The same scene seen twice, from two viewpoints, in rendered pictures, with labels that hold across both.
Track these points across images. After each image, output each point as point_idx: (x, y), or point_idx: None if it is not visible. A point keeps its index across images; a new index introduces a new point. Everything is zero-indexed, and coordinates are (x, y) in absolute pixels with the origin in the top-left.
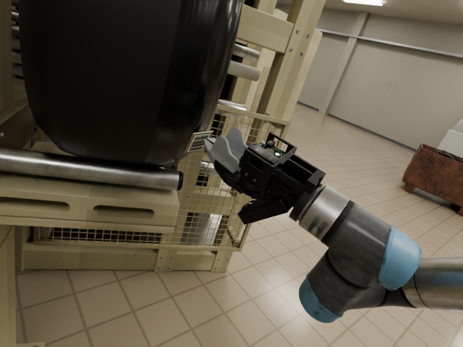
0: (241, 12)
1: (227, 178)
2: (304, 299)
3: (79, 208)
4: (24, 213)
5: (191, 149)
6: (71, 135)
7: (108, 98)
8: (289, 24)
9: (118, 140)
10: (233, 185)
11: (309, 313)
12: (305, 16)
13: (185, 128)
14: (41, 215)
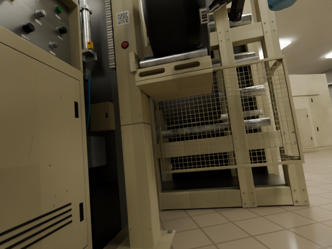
0: (230, 31)
1: (213, 1)
2: (268, 0)
3: (168, 69)
4: (150, 76)
5: (202, 20)
6: (159, 31)
7: (166, 6)
8: (258, 22)
9: (174, 26)
10: (216, 0)
11: (273, 1)
12: (265, 15)
13: (194, 6)
14: (155, 76)
